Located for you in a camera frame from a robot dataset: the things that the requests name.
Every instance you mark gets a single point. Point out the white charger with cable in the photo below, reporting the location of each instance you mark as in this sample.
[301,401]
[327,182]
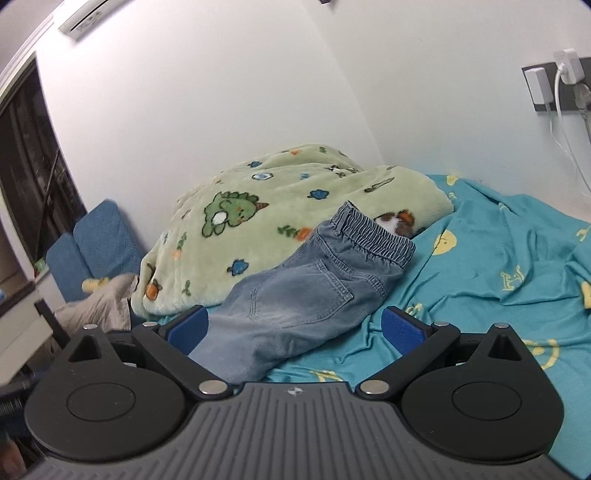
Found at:
[570,72]

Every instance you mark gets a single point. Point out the blue folded cushion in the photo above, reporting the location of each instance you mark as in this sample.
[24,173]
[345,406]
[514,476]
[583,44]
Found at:
[100,245]

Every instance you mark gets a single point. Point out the grey wall socket panel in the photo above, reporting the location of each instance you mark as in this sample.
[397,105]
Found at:
[567,94]

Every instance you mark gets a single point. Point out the light blue denim jeans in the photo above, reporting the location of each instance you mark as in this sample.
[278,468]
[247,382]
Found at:
[340,275]

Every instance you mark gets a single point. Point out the person's right hand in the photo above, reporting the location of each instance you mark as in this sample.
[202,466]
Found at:
[12,465]

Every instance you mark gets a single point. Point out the dark window with frame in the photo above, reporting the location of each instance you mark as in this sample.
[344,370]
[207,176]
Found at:
[40,194]

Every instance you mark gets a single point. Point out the white air conditioner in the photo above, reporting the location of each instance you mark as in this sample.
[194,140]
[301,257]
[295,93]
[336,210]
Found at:
[88,16]

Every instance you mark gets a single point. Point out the teal smiley bed sheet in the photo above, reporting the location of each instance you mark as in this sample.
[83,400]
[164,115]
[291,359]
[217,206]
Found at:
[510,400]

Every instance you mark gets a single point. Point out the beige grey clothing pile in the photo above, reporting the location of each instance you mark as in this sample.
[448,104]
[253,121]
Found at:
[107,307]

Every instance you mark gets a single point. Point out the green dinosaur fleece blanket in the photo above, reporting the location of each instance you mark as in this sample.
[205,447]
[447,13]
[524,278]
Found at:
[253,216]

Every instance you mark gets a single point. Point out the white table with black legs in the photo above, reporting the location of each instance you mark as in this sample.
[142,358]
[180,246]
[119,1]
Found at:
[25,334]

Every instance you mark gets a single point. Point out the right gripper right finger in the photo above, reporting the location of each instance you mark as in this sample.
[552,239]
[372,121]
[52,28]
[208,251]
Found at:
[421,346]

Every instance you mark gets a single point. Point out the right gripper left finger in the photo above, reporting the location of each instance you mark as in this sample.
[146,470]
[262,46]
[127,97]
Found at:
[165,349]

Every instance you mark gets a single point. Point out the white charger left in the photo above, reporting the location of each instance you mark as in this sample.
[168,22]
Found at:
[539,86]

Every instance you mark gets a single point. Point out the yellow plush toy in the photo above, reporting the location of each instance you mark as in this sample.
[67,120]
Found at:
[90,285]

